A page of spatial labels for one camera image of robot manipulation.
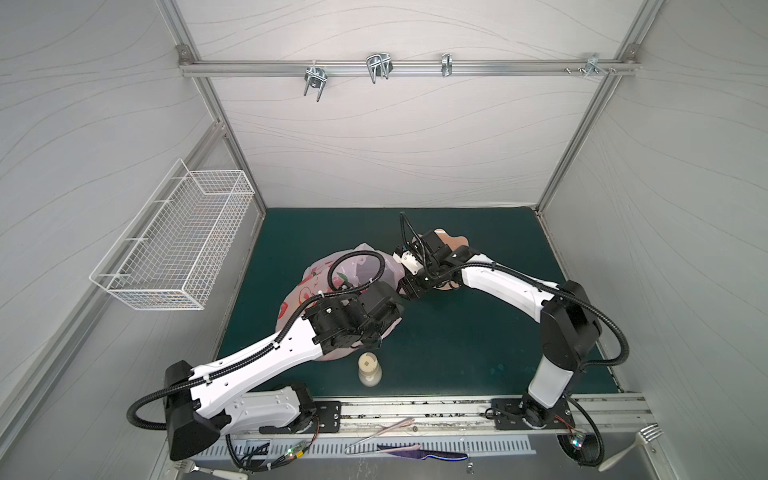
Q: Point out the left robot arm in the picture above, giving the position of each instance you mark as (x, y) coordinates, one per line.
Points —
(200, 404)

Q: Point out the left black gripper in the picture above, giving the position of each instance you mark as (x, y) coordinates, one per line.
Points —
(388, 321)

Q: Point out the middle metal hook clamp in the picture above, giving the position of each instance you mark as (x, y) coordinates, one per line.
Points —
(379, 65)

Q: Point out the right silver fork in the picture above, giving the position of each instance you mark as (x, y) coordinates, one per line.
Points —
(644, 436)

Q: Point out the purple handled knife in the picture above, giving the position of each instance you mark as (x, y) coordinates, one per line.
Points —
(417, 452)

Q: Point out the left silver fork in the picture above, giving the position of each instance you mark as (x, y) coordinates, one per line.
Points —
(189, 466)

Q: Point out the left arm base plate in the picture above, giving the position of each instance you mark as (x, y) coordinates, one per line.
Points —
(325, 417)

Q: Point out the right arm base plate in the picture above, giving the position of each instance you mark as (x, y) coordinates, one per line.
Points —
(524, 413)

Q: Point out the pink clear tongs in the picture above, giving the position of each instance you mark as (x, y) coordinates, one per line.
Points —
(406, 422)

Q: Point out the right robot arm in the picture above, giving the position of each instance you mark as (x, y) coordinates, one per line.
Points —
(574, 335)

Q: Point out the small metal ring clamp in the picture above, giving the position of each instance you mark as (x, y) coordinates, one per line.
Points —
(446, 65)

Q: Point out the small beige bottle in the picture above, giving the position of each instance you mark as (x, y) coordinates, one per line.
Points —
(369, 370)

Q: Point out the white wire basket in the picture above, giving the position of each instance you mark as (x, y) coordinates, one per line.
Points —
(169, 256)

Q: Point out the silver fork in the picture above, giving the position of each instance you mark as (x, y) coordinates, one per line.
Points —
(644, 436)
(189, 466)

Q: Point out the left metal hook clamp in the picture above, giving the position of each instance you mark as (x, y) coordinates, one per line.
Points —
(315, 79)

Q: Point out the right metal bracket clamp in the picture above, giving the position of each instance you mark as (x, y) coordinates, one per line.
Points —
(591, 68)

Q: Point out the tan fruit plate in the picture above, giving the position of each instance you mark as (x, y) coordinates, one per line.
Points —
(453, 242)

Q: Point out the metal crossbar rail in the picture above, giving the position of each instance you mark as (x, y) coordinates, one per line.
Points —
(401, 68)

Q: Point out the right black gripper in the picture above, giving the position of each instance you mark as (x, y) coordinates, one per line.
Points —
(411, 285)

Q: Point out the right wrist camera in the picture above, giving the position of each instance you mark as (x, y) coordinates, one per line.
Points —
(409, 261)

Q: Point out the pink plastic bag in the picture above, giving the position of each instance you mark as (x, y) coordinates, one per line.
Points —
(322, 298)

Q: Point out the metal hook clamp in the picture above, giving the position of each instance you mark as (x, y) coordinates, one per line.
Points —
(315, 79)
(379, 65)

